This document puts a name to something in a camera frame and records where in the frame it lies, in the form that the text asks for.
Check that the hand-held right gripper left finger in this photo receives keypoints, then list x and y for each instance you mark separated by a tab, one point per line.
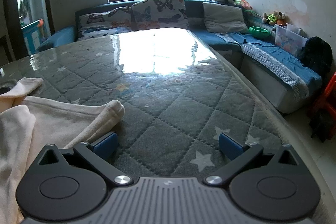
106	144

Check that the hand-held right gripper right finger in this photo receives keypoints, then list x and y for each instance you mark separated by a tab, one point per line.
231	146

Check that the cream knit garment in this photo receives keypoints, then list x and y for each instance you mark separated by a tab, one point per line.
39	121

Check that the dark cloth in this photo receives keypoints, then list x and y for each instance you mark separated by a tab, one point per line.
321	125

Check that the red stool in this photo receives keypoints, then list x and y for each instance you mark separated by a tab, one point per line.
324	98

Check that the blue cloth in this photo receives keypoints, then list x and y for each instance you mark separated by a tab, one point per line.
278	52

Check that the blue sofa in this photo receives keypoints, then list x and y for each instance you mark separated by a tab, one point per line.
210	37

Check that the green bowl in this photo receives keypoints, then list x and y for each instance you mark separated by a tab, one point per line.
260	32

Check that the clear plastic box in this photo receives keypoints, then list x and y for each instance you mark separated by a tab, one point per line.
290	40

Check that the butterfly print pillow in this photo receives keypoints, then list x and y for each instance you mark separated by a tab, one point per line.
160	10
102	20

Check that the black backpack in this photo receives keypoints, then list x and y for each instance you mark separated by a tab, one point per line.
316	54

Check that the grey pillow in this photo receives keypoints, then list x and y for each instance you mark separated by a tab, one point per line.
224	16

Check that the teal cart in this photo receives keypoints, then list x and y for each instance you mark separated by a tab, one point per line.
32	32

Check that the small plush toys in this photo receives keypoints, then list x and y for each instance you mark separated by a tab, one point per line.
274	18

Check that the orange and green toy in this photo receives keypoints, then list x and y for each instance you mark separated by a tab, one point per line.
245	4

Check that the dark door frame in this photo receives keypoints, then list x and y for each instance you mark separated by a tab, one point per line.
9	3

